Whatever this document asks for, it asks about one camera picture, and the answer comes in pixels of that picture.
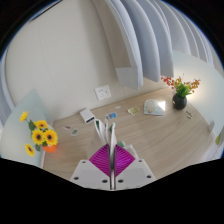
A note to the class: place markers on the orange and green plant sprig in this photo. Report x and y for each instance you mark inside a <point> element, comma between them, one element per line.
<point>182,88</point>

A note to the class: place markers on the small white box device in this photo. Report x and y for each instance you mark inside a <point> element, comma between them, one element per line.
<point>87,115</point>

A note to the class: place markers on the frosted glass desk partition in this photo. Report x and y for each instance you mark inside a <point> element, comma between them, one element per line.
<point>20,116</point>
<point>210,93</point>

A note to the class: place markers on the orange round vase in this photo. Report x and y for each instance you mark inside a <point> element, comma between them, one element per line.
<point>50,149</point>

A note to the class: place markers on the glossy white booklet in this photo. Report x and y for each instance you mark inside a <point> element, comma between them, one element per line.
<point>153,107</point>

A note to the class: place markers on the beige towel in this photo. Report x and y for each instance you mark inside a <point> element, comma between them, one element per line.
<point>112,135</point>

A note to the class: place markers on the grey white vertical blinds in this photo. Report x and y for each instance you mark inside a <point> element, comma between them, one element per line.
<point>150,40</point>

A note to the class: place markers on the small blue card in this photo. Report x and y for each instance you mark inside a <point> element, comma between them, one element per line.
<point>112,116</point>

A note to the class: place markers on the white wall socket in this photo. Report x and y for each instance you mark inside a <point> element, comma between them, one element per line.
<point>103,92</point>

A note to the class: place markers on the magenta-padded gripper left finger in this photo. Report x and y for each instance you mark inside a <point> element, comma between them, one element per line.
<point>100,160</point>

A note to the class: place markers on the small green sticker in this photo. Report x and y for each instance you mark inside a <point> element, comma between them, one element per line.
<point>74,132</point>

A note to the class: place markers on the small pink sticker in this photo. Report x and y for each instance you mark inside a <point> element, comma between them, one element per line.
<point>67,127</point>

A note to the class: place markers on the small white partition clip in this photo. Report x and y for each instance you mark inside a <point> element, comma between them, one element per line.
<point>211,126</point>

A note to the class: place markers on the black round vase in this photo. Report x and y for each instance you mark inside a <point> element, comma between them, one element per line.
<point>179,102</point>

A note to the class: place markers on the small yellow sticker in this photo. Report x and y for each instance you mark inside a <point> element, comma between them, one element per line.
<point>134,111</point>

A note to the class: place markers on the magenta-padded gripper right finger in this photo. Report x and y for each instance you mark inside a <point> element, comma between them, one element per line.
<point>125,160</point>

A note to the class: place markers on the yellow sunflower bunch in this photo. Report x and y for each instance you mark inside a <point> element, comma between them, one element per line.
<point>41,135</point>

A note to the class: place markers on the white curtain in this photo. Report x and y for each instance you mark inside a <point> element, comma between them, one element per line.
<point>5,86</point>

